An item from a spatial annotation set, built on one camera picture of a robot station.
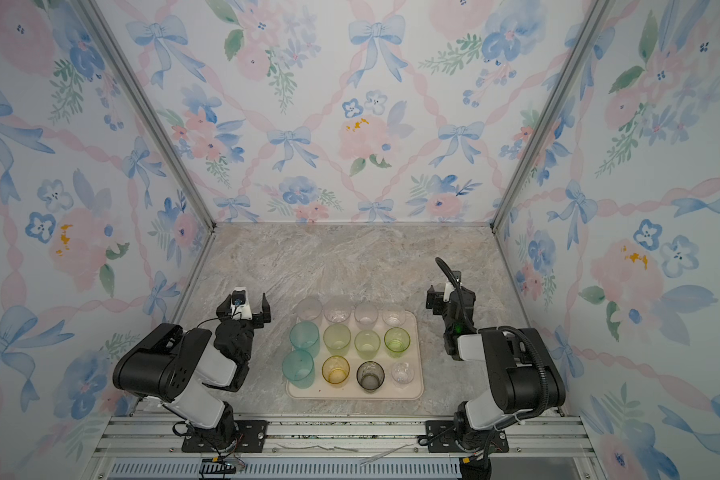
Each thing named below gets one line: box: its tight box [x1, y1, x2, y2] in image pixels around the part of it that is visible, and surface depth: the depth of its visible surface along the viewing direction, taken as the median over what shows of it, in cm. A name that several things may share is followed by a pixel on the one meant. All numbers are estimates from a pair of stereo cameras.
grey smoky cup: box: [356, 360, 386, 393], surface depth 83 cm
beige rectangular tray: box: [286, 310, 424, 401], surface depth 84 cm
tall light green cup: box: [323, 323, 352, 356], surface depth 85 cm
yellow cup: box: [322, 355, 351, 388], surface depth 83 cm
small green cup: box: [354, 330, 381, 361], surface depth 85 cm
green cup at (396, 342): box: [384, 326, 411, 359], surface depth 87 cm
